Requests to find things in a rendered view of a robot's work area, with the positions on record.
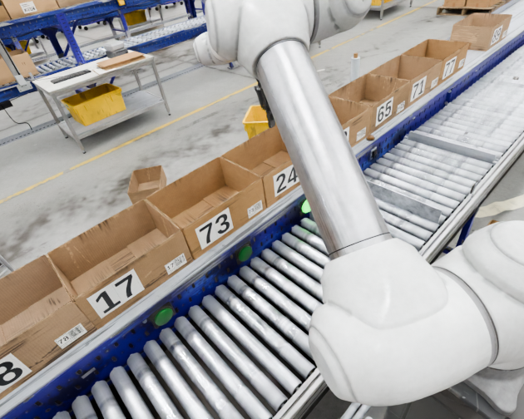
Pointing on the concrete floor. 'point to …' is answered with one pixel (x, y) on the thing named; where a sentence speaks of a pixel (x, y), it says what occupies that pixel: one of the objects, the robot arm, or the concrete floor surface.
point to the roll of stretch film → (354, 66)
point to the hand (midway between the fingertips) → (271, 119)
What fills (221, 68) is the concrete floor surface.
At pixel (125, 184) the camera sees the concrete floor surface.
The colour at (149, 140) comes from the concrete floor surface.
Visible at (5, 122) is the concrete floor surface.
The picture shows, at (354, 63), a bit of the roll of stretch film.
